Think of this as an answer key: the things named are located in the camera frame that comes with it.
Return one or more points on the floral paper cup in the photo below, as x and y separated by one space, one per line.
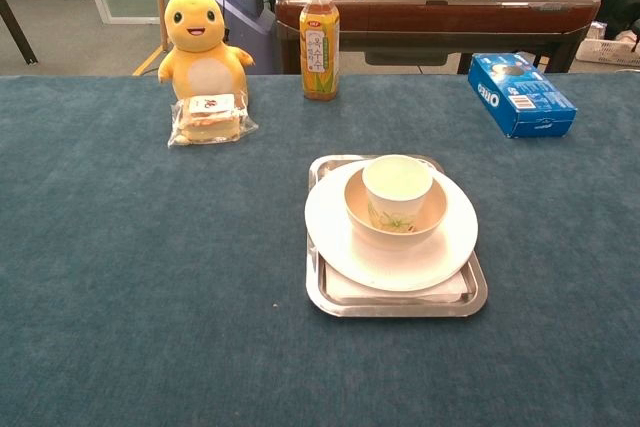
395 192

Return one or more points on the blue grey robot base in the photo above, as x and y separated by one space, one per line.
245 7

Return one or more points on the white round plate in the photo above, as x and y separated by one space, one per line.
340 242

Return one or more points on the beige bowl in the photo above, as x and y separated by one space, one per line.
360 217

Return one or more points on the silver metal tray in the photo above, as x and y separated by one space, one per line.
320 304

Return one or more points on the wrapped sandwich cake package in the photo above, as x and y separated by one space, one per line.
210 122

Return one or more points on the corn tea bottle yellow cap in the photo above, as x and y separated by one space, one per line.
319 52

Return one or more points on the yellow plush dinosaur toy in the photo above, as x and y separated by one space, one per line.
200 54

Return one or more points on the brown mahjong table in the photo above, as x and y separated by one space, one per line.
435 7

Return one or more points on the blue Oreo cookie box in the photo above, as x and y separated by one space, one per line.
520 97

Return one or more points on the white plastic basket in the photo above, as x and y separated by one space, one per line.
607 49

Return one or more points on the dark table leg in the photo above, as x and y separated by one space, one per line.
15 27

